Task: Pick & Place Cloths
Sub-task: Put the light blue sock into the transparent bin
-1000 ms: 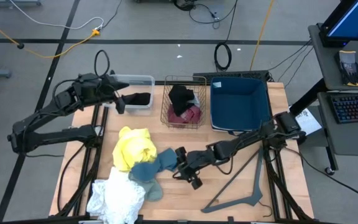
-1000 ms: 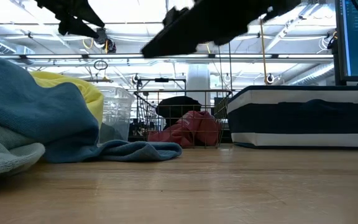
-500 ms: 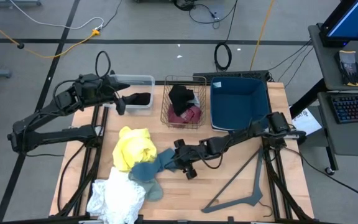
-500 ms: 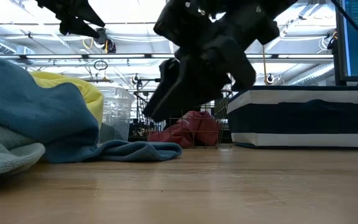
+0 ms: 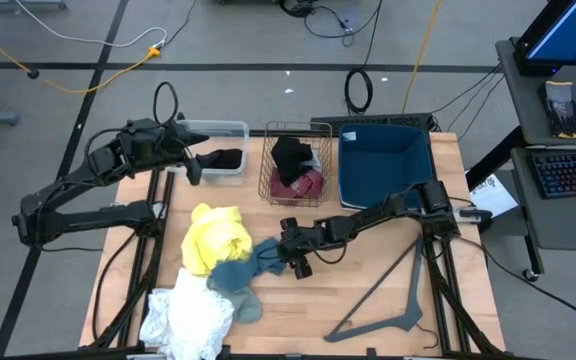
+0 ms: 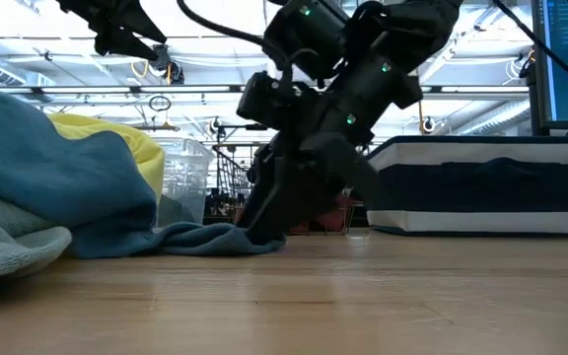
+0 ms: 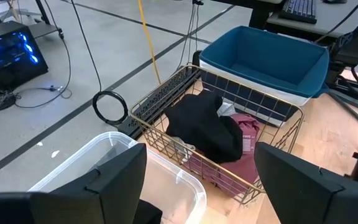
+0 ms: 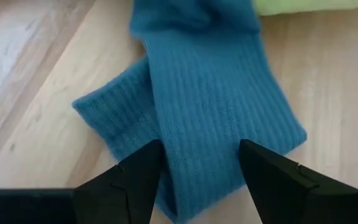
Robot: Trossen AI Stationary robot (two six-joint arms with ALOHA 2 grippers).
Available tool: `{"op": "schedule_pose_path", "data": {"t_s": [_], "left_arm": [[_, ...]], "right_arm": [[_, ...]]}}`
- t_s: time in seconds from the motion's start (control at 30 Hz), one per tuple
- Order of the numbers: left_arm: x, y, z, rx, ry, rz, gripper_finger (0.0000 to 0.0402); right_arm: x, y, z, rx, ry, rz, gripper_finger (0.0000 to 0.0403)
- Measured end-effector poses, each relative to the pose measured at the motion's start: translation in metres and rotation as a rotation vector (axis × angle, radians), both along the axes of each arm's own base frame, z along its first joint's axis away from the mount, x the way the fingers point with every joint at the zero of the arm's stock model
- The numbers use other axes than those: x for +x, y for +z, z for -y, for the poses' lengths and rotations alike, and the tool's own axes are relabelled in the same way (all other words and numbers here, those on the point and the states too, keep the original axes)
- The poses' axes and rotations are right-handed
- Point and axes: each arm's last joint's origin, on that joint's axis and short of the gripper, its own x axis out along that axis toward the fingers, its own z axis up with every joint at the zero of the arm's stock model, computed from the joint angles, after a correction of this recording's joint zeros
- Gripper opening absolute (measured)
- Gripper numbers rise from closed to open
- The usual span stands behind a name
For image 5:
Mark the backlit computer keyboard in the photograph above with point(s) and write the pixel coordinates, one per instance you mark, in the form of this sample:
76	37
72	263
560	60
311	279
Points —
570	172

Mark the navy white striped fabric bin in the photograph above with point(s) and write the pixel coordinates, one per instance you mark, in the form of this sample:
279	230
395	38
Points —
378	165

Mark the yellow cloth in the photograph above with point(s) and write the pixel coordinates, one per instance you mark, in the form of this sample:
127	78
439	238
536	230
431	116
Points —
218	240

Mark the white paper sheet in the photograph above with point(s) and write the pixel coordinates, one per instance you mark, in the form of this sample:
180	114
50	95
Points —
500	197

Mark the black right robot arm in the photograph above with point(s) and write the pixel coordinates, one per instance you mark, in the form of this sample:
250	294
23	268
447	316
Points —
368	220

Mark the clear plastic storage bin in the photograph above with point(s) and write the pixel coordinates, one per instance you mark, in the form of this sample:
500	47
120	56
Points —
228	132

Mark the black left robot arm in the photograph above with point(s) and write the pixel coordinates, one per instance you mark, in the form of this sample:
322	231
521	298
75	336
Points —
93	217

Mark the black grey work gloves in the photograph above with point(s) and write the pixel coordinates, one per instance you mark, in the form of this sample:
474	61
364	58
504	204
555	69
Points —
560	110

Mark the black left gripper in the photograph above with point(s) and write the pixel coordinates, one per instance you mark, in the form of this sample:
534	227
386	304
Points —
160	142

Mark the grey monitor desk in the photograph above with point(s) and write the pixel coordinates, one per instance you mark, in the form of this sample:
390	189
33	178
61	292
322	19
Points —
528	100

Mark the black power strip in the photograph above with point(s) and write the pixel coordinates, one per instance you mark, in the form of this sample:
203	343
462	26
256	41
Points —
373	120

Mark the grey clothes hanger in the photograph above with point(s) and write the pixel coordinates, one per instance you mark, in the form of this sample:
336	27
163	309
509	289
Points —
408	315

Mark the computer monitor blue screen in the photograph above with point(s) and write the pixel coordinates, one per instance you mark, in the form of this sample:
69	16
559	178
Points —
563	35

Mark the white lace cloth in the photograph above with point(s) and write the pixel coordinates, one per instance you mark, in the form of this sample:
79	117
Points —
188	315

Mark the grey keyboard desk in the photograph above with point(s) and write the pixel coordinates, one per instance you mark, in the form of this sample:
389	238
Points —
563	225

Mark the black cloth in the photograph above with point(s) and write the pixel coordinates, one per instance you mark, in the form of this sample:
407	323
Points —
223	159
290	155

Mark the black floor disc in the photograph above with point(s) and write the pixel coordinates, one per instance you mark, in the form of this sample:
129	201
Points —
33	74

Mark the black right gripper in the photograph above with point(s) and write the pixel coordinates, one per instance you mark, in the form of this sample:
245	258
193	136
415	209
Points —
303	240

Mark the maroon pink cloth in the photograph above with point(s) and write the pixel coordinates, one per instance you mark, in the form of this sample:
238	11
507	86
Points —
300	190

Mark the teal cloth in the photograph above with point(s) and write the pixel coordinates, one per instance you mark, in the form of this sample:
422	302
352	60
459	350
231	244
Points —
233	277

